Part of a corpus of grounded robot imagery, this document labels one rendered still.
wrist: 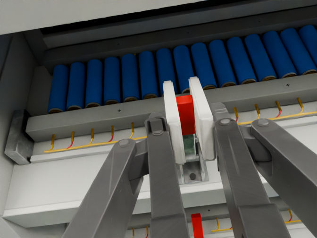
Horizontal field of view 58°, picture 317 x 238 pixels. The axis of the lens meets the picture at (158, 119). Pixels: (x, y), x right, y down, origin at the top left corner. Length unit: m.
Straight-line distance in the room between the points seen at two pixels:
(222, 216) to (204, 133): 0.29
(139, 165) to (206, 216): 0.29
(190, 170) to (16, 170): 0.17
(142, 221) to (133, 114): 0.20
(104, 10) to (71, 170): 0.17
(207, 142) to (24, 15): 0.12
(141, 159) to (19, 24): 0.10
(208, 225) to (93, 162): 0.23
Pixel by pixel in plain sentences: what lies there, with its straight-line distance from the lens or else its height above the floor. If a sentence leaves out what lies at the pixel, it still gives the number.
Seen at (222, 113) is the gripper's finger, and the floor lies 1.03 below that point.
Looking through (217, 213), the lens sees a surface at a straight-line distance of 0.43.
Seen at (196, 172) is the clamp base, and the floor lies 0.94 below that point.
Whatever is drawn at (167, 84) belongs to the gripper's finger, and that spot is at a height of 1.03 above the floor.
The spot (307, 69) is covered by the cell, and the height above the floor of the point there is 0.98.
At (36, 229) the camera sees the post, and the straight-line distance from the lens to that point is 0.37.
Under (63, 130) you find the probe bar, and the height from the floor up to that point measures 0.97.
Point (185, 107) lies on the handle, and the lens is 0.20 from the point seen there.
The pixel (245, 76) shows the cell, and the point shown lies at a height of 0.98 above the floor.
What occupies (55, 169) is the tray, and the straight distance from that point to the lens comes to 0.30.
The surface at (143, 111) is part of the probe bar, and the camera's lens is 0.28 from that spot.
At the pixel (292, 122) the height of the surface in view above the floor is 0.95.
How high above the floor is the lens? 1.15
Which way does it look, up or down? 40 degrees down
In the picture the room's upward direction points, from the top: 11 degrees counter-clockwise
